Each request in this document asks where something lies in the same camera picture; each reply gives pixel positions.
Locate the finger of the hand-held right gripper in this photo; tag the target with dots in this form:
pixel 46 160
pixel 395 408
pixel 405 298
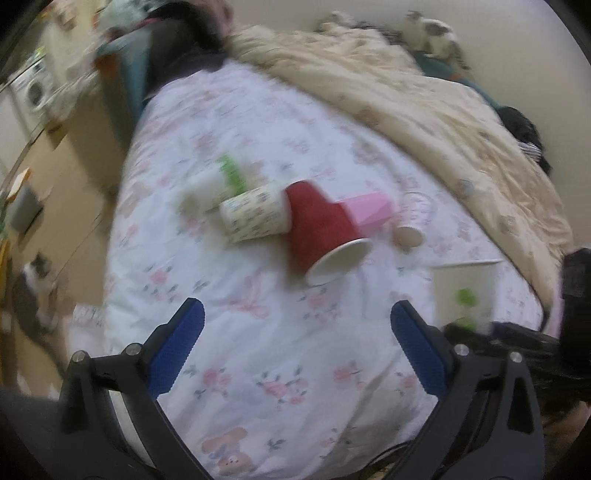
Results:
pixel 508 335

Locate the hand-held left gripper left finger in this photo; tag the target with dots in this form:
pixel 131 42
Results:
pixel 178 346

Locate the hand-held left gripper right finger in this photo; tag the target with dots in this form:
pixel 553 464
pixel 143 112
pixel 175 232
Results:
pixel 418 350

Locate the red paper cup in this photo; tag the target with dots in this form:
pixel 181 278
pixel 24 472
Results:
pixel 318 221

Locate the white cup with green print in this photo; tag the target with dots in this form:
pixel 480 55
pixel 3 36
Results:
pixel 207 184
pixel 461 281

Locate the small white cup pink print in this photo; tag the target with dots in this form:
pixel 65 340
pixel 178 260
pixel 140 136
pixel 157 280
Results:
pixel 413 219

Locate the pink paper cup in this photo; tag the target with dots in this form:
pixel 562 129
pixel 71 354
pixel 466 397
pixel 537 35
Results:
pixel 369 207

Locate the white cup with small print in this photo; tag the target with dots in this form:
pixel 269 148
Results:
pixel 254 212

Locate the white floral bedsheet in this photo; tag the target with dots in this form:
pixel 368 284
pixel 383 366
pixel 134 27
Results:
pixel 258 323

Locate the black clothing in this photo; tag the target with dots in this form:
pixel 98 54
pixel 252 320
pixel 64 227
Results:
pixel 521 127

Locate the grey bin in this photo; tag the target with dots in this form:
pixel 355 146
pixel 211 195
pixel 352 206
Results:
pixel 25 210

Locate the beige blanket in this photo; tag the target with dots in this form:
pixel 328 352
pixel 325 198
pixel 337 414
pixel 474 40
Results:
pixel 415 101

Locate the teal pillow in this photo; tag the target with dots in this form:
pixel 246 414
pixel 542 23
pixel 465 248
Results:
pixel 443 71

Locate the blue storage box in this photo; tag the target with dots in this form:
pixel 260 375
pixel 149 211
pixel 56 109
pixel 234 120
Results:
pixel 124 69

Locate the white washing machine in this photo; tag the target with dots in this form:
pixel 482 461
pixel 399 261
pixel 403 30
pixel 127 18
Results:
pixel 32 90

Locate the dark cloth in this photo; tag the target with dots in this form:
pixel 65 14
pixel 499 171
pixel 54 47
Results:
pixel 184 41

